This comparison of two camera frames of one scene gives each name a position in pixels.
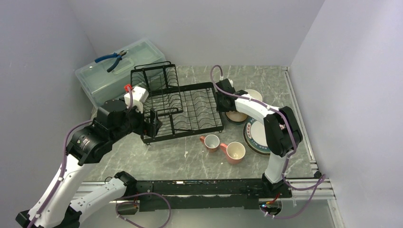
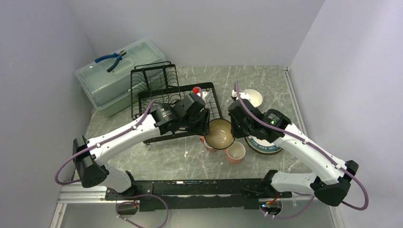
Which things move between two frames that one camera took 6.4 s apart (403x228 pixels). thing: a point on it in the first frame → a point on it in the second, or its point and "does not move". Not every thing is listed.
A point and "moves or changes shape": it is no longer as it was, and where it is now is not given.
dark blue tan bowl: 236,117 moves or changes shape
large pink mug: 235,151 does not move
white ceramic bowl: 254,94 does not move
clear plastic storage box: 105,78 does not move
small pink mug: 211,142 does not move
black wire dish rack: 184,109 does not move
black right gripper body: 220,105 → 240,129
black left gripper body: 134,122 → 197,125
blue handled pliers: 114,64 does not move
